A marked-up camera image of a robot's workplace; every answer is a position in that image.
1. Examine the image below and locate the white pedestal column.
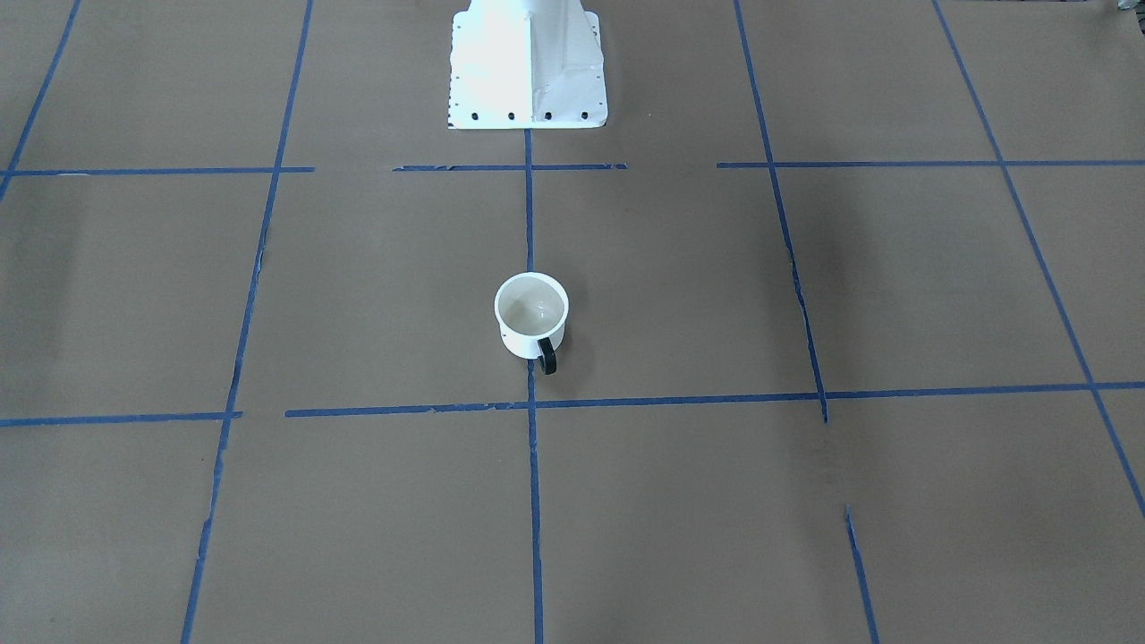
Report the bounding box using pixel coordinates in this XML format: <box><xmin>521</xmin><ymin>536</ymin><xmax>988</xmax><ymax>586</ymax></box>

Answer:
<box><xmin>447</xmin><ymin>1</ymin><xmax>609</xmax><ymax>131</ymax></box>

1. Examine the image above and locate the white mug black handle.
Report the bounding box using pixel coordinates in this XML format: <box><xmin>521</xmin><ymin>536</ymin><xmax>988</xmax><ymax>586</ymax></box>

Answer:
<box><xmin>492</xmin><ymin>272</ymin><xmax>570</xmax><ymax>375</ymax></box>

